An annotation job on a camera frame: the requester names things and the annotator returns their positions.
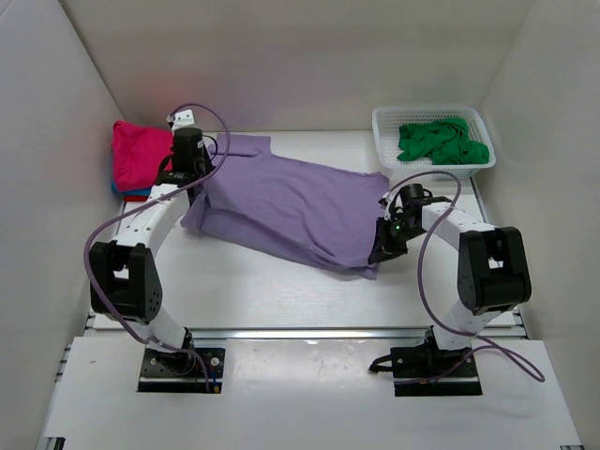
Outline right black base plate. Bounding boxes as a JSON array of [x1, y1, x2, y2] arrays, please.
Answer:
[[368, 344, 483, 398]]

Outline aluminium rail front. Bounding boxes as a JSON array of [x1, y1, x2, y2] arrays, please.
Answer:
[[83, 325, 527, 340]]

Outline folded red t shirt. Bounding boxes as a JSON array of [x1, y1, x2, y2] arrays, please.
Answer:
[[123, 195, 148, 203]]

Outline green t shirt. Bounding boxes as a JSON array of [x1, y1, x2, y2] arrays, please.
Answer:
[[397, 118, 490, 165]]

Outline purple t shirt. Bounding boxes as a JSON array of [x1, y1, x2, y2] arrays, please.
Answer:
[[181, 133, 389, 279]]

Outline white plastic basket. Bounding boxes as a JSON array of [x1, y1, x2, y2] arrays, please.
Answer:
[[371, 105, 496, 180]]

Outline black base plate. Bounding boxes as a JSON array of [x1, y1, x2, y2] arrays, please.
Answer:
[[137, 346, 226, 395], [368, 344, 483, 398]]

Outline purple cable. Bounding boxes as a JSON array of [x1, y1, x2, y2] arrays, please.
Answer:
[[82, 102, 232, 393], [383, 170, 547, 388]]

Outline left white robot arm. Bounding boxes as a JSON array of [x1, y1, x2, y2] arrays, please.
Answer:
[[88, 125, 214, 373]]

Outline folded pink t shirt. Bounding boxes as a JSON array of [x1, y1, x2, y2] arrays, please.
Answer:
[[112, 120, 173, 193]]

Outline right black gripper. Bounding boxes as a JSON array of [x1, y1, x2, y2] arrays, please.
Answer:
[[369, 217, 428, 264]]

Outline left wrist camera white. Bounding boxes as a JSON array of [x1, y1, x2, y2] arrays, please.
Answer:
[[167, 109, 197, 133]]

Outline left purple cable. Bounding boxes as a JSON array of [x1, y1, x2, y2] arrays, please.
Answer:
[[82, 102, 232, 393]]

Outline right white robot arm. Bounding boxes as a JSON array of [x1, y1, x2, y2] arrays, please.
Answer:
[[368, 184, 532, 383]]

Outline folded blue t shirt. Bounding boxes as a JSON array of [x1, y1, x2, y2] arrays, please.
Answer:
[[111, 179, 151, 198]]

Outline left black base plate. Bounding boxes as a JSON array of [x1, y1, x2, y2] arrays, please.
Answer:
[[137, 346, 226, 395]]

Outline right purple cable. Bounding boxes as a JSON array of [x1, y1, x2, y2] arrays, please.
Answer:
[[383, 170, 547, 388]]

